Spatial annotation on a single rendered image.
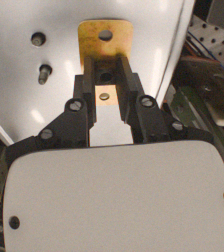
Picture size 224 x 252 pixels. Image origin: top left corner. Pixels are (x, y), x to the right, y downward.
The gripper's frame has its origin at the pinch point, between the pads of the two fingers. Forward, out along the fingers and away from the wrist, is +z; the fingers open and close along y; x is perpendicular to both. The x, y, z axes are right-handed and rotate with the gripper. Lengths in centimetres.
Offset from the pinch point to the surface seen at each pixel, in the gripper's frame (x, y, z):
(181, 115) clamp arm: -6.4, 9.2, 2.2
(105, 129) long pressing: -9.4, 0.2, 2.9
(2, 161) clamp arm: -16.4, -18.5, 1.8
